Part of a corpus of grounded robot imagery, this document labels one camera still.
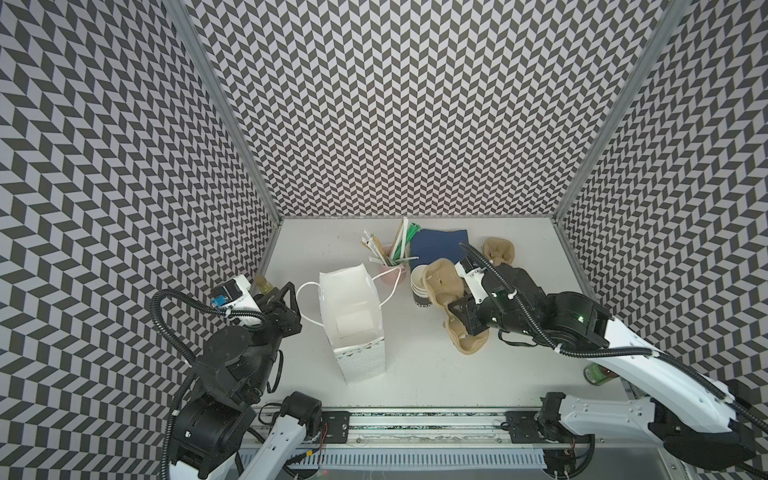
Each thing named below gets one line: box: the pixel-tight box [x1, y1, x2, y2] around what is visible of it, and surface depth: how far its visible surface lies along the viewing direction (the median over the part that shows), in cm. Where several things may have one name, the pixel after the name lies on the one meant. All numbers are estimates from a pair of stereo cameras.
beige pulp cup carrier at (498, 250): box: [483, 236, 515, 267], surface depth 106 cm
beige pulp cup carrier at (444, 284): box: [423, 258, 490, 355], surface depth 64 cm
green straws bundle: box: [391, 217, 421, 262], surface depth 95 cm
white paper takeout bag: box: [318, 263, 386, 385], surface depth 74 cm
